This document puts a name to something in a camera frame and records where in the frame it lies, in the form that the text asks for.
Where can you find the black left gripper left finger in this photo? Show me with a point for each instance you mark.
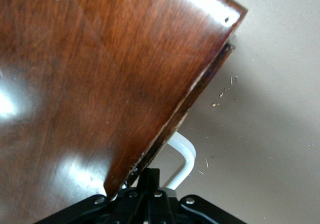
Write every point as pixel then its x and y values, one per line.
pixel 135 206

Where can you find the dark brown wooden cabinet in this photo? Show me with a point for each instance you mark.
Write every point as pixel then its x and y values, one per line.
pixel 100 84

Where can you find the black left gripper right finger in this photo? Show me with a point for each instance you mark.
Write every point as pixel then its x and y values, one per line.
pixel 160 206

